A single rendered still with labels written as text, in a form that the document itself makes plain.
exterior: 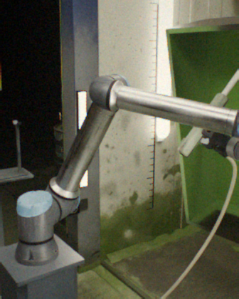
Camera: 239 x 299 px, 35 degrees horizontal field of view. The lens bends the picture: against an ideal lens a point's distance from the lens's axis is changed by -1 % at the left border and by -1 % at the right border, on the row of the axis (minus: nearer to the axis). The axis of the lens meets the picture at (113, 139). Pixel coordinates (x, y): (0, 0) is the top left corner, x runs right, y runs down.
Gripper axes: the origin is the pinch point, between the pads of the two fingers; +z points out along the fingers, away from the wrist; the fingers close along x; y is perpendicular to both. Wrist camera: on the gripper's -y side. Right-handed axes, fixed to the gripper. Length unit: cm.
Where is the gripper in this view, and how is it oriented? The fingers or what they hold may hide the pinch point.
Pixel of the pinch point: (201, 134)
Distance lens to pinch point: 168.8
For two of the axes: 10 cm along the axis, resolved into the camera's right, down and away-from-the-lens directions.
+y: 7.5, 5.1, 4.1
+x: 5.5, -8.3, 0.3
